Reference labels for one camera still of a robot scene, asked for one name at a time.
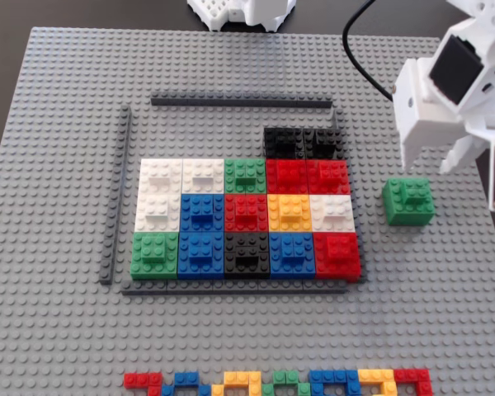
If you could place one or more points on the white Lego cube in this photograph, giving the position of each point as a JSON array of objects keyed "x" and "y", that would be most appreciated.
[
  {"x": 332, "y": 212},
  {"x": 158, "y": 212},
  {"x": 161, "y": 175},
  {"x": 203, "y": 175}
]

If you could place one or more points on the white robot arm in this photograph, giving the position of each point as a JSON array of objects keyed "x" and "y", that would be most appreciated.
[{"x": 491, "y": 8}]

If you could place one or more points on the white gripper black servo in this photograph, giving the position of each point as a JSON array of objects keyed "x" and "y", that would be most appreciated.
[{"x": 417, "y": 142}]

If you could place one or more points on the blue flat brick shape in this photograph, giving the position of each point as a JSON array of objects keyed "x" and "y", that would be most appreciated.
[
  {"x": 185, "y": 378},
  {"x": 334, "y": 376}
]

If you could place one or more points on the yellow Lego cube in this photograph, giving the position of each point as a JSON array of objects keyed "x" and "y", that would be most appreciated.
[{"x": 289, "y": 212}]

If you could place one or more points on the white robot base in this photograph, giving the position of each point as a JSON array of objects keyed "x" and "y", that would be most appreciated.
[{"x": 251, "y": 10}]

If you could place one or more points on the grey studded Lego baseplate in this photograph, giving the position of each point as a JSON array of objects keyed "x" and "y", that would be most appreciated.
[{"x": 45, "y": 165}]

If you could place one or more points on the green flat brick shape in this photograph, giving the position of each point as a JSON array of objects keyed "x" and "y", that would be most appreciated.
[{"x": 284, "y": 376}]

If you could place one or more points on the black Lego cube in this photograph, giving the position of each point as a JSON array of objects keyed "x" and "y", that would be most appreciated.
[
  {"x": 283, "y": 142},
  {"x": 246, "y": 253},
  {"x": 323, "y": 142}
]

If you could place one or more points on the green Lego cube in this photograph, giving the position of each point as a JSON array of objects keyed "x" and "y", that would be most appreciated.
[
  {"x": 408, "y": 202},
  {"x": 245, "y": 175},
  {"x": 154, "y": 253}
]

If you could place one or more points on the red flat brick shape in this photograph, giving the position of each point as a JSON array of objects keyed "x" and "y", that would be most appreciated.
[
  {"x": 412, "y": 375},
  {"x": 140, "y": 379}
]

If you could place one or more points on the red Lego cube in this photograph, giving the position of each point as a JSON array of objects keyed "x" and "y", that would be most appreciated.
[
  {"x": 246, "y": 212},
  {"x": 329, "y": 175},
  {"x": 337, "y": 253},
  {"x": 286, "y": 175}
]

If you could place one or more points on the yellow flat brick shape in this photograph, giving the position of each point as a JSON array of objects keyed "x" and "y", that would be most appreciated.
[
  {"x": 239, "y": 377},
  {"x": 375, "y": 375}
]

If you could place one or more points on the dark grey Lego rail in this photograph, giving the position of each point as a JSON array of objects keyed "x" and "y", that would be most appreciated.
[
  {"x": 117, "y": 185},
  {"x": 231, "y": 287},
  {"x": 231, "y": 100}
]

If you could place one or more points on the blue Lego cube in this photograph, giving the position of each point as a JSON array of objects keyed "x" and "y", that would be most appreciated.
[
  {"x": 202, "y": 212},
  {"x": 292, "y": 253},
  {"x": 201, "y": 253}
]

